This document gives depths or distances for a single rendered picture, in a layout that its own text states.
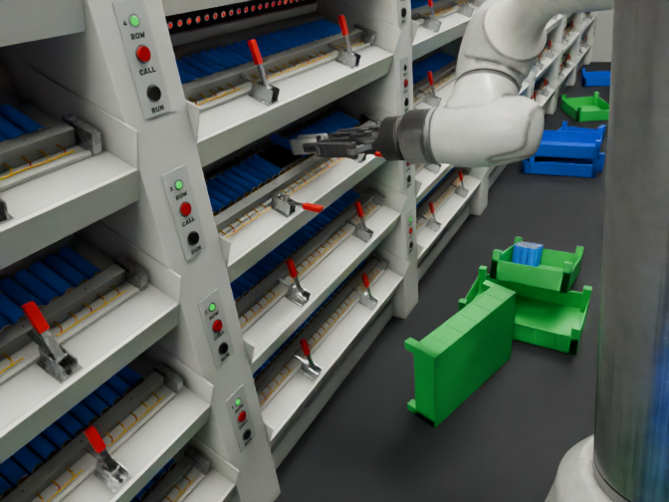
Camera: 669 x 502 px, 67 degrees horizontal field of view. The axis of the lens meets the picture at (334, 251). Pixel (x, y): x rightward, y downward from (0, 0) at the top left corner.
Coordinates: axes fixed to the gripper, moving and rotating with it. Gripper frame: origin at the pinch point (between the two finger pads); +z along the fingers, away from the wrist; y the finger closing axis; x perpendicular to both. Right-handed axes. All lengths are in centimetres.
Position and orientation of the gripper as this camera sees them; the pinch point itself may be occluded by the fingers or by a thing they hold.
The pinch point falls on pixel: (310, 143)
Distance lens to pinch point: 99.0
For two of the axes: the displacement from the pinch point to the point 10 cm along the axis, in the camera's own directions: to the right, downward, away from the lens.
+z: -8.3, -0.6, 5.5
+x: -2.1, -8.8, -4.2
